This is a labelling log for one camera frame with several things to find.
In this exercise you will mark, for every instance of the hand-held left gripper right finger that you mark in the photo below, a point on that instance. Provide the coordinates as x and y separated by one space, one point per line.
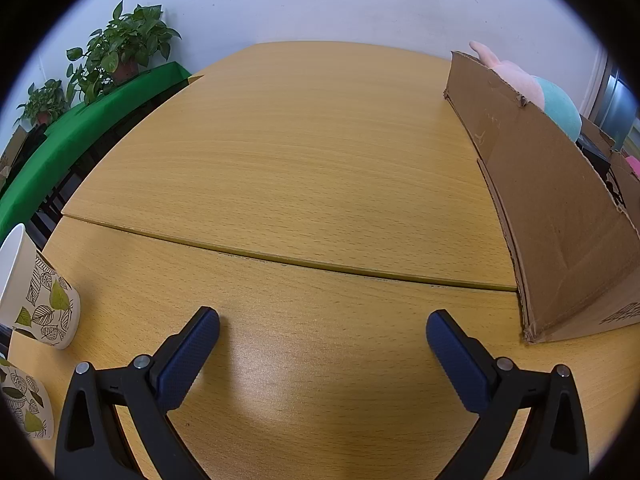
457 365

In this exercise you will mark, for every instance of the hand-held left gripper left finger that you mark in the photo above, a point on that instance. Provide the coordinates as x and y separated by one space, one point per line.
187 360

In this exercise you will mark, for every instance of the brown cardboard box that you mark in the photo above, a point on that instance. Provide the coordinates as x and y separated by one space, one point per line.
550 185

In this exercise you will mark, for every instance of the leaf print paper cup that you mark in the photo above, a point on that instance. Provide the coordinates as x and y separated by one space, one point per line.
50 305
25 400

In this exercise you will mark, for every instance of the wooden desk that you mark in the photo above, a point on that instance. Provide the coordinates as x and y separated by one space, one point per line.
300 160

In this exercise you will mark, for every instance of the green tablecloth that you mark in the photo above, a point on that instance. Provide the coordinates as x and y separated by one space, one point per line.
75 130

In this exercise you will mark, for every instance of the pink plush toy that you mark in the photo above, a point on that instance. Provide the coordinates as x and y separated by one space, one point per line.
634 166

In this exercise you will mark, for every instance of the pink and teal plush pig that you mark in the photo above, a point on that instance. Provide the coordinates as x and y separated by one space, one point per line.
555 100

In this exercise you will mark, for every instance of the small potted green plant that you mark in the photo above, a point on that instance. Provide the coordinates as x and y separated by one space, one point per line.
45 100

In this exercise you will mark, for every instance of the glass door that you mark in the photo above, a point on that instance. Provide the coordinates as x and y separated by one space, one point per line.
617 105

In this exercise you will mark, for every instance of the large potted green plant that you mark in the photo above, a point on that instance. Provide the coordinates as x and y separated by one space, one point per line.
125 40

